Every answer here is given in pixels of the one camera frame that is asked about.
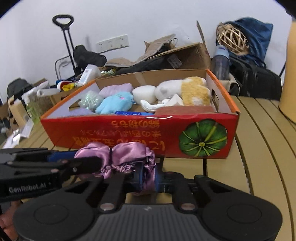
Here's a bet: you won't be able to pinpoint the purple satin scrunchie bonnet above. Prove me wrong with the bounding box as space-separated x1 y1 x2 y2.
74 142 157 195

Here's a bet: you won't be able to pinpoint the blue packet box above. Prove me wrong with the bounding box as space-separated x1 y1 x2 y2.
115 111 154 116

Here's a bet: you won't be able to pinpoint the iridescent mesh bath puff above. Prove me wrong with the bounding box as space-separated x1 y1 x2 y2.
78 90 104 112

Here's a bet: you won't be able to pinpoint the light blue plush toy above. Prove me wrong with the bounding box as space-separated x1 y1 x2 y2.
95 91 134 114

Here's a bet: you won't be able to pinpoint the lilac fuzzy headband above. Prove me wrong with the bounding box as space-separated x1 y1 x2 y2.
99 83 133 98

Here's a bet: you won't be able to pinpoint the yellow white plush toy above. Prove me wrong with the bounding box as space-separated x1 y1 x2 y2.
154 76 211 106

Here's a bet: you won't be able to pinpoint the white tape roll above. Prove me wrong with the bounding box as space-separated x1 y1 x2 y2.
165 94 184 107

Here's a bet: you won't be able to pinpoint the person's left hand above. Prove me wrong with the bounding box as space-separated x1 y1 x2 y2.
1 200 22 240

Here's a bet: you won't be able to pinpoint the white paper sheets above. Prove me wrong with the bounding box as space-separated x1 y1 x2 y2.
3 118 34 149

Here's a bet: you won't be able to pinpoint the cardboard boxes on floor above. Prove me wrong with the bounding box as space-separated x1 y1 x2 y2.
0 77 47 140

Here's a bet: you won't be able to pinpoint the wooden block box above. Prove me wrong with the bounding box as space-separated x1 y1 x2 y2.
8 96 29 127

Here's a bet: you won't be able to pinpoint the green spray bottle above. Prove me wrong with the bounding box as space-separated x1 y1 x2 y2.
24 96 40 124

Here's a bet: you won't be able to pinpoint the clear container with lid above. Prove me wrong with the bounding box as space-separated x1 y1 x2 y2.
22 80 58 116

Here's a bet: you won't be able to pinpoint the small brown cardboard tray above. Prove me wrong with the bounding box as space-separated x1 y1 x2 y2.
48 67 117 106

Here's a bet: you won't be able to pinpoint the black grey backpack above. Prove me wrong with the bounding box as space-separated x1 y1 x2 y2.
7 78 33 100

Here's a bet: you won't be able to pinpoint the red orange cardboard tray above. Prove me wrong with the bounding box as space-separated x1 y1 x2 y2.
41 69 240 159

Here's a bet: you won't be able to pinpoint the folding slatted camping table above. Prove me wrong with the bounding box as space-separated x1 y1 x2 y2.
16 96 295 240

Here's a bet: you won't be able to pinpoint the white plastic bottle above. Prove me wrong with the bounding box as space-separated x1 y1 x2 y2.
77 64 101 87

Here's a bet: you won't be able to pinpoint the folded metal step stool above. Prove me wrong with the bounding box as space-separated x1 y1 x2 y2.
54 56 75 80

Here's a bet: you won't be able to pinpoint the black trolley cart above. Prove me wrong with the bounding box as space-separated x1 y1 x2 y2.
52 15 107 76

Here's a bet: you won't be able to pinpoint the black laptop bag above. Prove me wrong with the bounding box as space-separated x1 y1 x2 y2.
230 56 282 100

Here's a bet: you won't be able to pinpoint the large open cardboard box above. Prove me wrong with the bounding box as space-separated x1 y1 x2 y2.
115 20 212 75

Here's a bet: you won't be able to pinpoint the blue water bottle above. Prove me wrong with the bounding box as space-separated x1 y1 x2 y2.
211 45 230 80

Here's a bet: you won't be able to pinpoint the yellow thermos jug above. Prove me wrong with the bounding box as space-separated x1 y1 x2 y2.
279 18 296 123

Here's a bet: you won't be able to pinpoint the woven rattan ball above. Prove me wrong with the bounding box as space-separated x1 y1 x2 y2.
216 23 249 56

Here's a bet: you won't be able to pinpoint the wall power sockets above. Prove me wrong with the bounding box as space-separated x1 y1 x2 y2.
95 35 130 53

